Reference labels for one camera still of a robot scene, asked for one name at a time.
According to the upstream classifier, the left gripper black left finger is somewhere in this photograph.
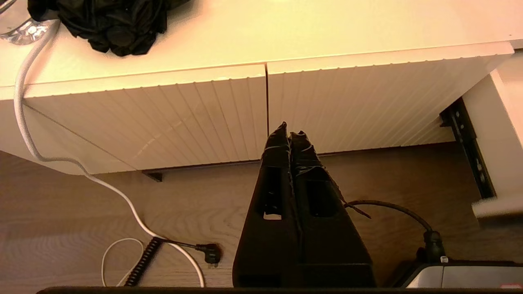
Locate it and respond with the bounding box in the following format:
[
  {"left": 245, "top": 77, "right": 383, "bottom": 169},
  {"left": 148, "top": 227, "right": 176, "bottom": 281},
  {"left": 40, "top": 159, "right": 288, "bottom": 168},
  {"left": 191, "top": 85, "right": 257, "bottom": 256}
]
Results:
[{"left": 232, "top": 122, "right": 304, "bottom": 287}]

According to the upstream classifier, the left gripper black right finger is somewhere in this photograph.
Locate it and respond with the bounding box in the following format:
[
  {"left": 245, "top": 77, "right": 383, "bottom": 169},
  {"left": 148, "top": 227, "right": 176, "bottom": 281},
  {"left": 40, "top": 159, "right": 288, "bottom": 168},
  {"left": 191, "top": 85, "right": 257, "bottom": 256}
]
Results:
[{"left": 289, "top": 131, "right": 377, "bottom": 287}]

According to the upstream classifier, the white pull-out drawer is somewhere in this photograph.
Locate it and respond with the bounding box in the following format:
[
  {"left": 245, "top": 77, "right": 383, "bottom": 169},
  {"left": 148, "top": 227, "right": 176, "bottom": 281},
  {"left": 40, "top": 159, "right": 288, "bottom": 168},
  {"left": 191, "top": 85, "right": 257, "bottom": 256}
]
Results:
[{"left": 440, "top": 51, "right": 523, "bottom": 227}]

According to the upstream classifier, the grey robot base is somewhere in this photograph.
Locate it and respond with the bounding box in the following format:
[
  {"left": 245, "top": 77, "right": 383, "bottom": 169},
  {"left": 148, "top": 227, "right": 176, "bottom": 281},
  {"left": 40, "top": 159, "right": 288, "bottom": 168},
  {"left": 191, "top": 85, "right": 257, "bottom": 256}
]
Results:
[{"left": 390, "top": 255, "right": 523, "bottom": 289}]

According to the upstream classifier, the white low cabinet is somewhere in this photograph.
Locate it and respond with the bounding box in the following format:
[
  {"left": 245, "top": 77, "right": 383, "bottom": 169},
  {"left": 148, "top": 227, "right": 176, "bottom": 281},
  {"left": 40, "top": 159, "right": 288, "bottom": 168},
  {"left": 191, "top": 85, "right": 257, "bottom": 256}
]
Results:
[{"left": 0, "top": 0, "right": 523, "bottom": 176}]

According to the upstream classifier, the white ribbed cabinet front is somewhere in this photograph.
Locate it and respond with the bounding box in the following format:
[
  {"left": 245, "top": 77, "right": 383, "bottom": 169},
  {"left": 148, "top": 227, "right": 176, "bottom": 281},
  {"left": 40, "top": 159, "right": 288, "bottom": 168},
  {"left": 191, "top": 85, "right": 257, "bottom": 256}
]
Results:
[
  {"left": 22, "top": 64, "right": 268, "bottom": 171},
  {"left": 267, "top": 42, "right": 515, "bottom": 155}
]

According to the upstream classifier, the black cloth pile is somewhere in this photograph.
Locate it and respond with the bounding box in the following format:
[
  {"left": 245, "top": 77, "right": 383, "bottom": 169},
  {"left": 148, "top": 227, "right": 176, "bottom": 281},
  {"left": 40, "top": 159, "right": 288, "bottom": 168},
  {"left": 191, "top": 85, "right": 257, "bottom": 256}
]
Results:
[{"left": 27, "top": 0, "right": 192, "bottom": 58}]

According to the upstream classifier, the clear glass vessel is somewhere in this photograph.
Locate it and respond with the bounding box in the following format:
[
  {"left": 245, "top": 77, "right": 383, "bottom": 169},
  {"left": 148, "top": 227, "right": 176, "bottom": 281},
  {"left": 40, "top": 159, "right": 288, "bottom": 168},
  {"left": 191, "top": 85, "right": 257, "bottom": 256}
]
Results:
[{"left": 0, "top": 0, "right": 51, "bottom": 45}]

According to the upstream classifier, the black robot cable with connector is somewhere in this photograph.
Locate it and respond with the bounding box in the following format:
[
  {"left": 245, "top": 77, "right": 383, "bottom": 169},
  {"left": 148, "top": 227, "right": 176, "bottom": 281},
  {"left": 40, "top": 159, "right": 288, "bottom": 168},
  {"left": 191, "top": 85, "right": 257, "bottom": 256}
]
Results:
[{"left": 344, "top": 200, "right": 447, "bottom": 263}]

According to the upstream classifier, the black coiled cable with plug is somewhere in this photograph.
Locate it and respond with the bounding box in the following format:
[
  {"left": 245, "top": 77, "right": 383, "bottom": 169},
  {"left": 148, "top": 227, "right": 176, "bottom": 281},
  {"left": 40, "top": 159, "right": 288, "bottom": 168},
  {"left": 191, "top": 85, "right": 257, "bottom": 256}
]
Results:
[{"left": 124, "top": 236, "right": 222, "bottom": 287}]

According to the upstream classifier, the thin white cable loop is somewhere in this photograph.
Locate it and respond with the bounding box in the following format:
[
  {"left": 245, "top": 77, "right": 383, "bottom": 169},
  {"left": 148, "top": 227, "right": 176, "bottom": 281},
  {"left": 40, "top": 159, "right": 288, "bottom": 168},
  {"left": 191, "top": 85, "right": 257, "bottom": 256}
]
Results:
[{"left": 101, "top": 238, "right": 146, "bottom": 287}]

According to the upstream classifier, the thick white cable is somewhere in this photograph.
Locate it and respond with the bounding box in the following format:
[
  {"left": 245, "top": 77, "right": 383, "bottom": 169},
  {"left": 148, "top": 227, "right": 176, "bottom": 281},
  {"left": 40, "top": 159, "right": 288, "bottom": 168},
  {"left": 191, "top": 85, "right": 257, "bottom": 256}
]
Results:
[{"left": 13, "top": 20, "right": 205, "bottom": 287}]

